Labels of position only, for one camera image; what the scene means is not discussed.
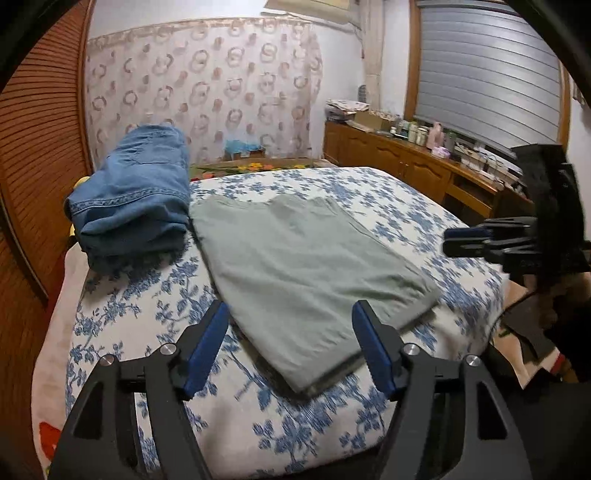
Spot blue floral bed sheet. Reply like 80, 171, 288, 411
65, 166, 509, 480

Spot person's right hand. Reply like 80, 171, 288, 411
538, 272, 591, 326

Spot wooden louvred wardrobe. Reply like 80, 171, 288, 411
0, 0, 95, 416

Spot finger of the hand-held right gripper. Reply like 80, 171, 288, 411
443, 240, 536, 264
445, 216, 536, 243

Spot open cardboard box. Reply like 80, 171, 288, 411
353, 111, 393, 131

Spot grey pants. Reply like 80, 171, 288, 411
189, 195, 441, 397

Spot folded patterned cloth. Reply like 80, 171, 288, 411
325, 99, 370, 114

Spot beige air conditioner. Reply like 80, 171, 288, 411
263, 0, 361, 26

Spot long wooden cabinet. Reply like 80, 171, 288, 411
323, 121, 532, 220

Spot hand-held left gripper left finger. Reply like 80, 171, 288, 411
48, 300, 230, 480

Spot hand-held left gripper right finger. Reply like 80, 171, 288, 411
352, 300, 532, 480

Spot grey window blind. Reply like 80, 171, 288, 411
413, 4, 561, 153

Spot wooden window frame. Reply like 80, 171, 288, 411
403, 0, 573, 148

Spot row of white bottles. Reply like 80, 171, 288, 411
394, 119, 430, 146

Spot beige tied window curtain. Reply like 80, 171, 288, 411
360, 0, 386, 100

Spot tangle of charger cables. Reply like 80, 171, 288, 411
455, 143, 522, 185

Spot folded blue jeans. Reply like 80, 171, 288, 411
65, 124, 192, 271

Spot circle patterned sheer curtain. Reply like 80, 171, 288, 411
85, 17, 324, 169

